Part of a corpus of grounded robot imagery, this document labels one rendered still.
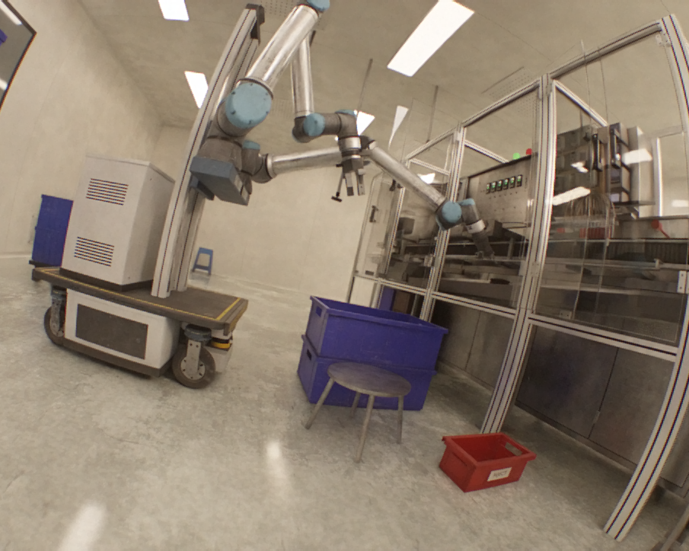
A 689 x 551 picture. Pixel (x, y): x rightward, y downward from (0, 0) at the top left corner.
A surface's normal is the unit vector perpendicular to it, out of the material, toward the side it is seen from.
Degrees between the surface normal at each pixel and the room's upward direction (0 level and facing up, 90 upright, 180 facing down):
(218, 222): 90
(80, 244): 90
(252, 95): 95
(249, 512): 0
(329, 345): 90
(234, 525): 0
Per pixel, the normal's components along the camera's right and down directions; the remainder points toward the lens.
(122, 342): 0.18, 0.05
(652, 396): -0.95, -0.21
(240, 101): 0.52, 0.22
